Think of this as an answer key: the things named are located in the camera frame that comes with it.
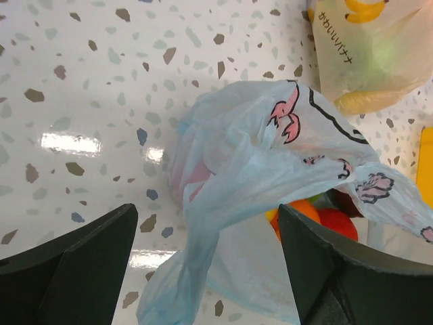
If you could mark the dark red fruit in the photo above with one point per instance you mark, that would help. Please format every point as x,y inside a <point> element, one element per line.
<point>344,203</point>

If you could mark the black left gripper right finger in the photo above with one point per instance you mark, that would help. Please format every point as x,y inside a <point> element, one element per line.
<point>336,280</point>

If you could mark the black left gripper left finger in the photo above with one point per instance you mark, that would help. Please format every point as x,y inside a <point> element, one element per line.
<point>73,279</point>

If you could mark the yellow plastic tray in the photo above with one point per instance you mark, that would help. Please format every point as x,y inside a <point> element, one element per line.
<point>424,167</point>

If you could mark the orange banana-print plastic bag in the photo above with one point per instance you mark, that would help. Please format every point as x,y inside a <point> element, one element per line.
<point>371,54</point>

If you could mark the red round fruit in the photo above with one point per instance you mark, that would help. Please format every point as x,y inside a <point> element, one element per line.
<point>339,222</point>

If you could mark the orange round fruit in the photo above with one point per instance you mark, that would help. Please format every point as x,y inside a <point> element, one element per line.
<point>302,206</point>

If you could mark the light blue printed plastic bag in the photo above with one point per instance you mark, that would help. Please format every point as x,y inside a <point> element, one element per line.
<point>243,151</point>

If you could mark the green fruit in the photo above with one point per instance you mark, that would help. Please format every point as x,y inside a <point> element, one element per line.
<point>318,200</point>

